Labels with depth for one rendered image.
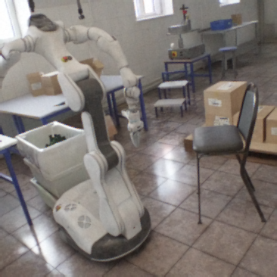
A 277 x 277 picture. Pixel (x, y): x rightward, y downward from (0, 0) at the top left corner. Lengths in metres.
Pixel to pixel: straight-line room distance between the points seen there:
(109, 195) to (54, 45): 0.96
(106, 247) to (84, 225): 0.21
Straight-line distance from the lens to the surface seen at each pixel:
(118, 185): 1.96
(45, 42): 1.91
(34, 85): 4.04
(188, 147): 3.44
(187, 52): 5.72
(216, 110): 3.31
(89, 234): 2.07
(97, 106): 1.78
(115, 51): 1.84
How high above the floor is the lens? 1.50
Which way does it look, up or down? 22 degrees down
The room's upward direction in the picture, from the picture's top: 10 degrees counter-clockwise
